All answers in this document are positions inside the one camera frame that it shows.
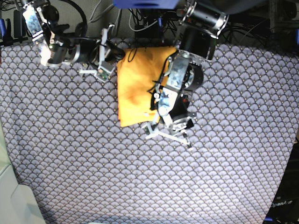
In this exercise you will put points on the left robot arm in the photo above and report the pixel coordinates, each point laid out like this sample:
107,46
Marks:
182,72

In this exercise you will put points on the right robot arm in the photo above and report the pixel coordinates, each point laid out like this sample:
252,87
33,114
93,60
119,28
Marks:
42,18

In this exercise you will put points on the black OpenArm box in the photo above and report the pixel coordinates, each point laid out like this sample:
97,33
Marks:
285,207

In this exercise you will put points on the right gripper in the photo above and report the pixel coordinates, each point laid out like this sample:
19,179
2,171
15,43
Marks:
88,51

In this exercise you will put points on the white plastic bin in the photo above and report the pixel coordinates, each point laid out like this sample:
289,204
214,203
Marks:
17,202

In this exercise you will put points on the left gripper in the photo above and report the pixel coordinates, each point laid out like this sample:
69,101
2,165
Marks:
180,107

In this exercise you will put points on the yellow T-shirt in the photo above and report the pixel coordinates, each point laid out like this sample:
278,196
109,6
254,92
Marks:
136,74

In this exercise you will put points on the blue fan-pattern tablecloth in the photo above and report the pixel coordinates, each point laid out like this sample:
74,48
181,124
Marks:
65,142

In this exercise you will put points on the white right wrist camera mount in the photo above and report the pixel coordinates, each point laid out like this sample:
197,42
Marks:
103,69

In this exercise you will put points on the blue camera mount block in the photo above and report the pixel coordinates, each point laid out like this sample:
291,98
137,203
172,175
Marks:
146,4

